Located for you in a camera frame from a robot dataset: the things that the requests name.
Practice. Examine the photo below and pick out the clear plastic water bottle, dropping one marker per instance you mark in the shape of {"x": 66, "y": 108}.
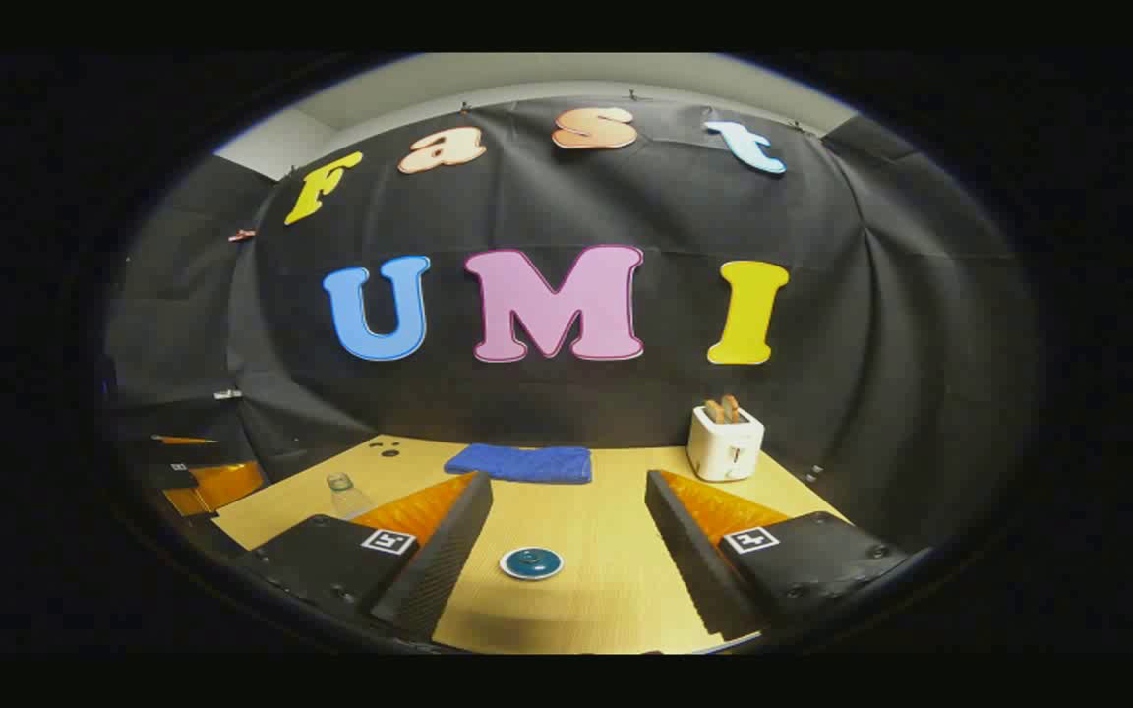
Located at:
{"x": 347, "y": 497}

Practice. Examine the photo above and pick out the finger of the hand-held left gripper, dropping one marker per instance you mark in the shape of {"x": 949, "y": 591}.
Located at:
{"x": 222, "y": 484}
{"x": 188, "y": 452}

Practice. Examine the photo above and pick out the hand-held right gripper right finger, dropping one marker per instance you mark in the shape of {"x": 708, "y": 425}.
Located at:
{"x": 689, "y": 551}

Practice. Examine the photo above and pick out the white toaster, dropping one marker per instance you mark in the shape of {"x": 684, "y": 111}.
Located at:
{"x": 724, "y": 450}

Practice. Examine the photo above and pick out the blue folded towel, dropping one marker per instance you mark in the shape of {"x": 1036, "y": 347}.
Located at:
{"x": 522, "y": 464}

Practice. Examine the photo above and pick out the brown toast slice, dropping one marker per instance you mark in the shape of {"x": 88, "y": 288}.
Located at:
{"x": 731, "y": 407}
{"x": 714, "y": 411}

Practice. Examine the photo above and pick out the white teacup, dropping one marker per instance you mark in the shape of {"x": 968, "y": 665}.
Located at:
{"x": 531, "y": 577}

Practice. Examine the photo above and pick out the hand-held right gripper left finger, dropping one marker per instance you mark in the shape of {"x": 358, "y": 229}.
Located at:
{"x": 448, "y": 551}

